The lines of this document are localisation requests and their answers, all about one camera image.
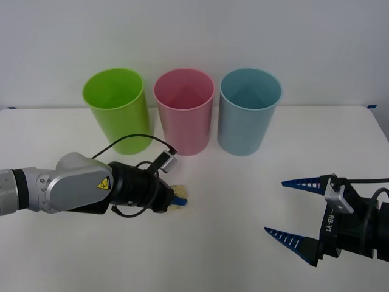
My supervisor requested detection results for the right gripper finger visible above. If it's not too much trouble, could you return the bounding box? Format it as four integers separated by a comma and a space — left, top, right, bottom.
281, 175, 331, 196
263, 226, 325, 269

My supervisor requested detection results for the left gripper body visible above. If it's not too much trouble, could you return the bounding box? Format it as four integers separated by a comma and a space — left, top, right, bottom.
145, 172, 176, 214

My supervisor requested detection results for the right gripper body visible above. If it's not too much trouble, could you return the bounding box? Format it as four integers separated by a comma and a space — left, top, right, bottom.
318, 173, 380, 259

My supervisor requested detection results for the pink plastic bin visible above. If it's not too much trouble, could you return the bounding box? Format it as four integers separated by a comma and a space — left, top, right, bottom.
153, 68, 216, 156

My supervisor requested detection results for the green plastic bin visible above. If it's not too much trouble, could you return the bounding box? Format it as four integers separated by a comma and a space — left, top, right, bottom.
82, 68, 155, 156

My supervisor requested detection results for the pale blue plastic bin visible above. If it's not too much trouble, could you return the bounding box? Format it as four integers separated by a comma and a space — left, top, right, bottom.
216, 68, 283, 156

